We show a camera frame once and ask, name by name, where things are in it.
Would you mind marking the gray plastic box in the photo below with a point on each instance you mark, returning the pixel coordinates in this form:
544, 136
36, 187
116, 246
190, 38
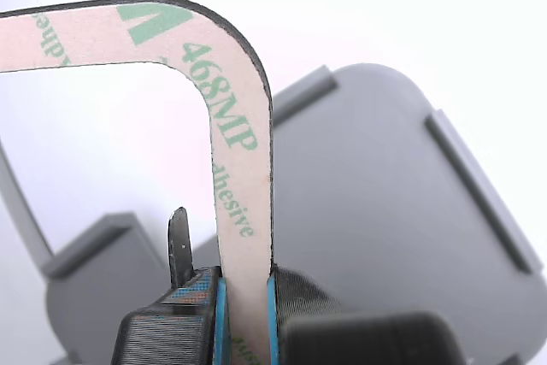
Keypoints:
363, 211

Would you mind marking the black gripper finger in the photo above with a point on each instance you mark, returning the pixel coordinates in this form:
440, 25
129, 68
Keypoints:
307, 296
171, 331

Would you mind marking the beige adhesive-backed frame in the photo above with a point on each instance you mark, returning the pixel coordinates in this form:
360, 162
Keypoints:
239, 168

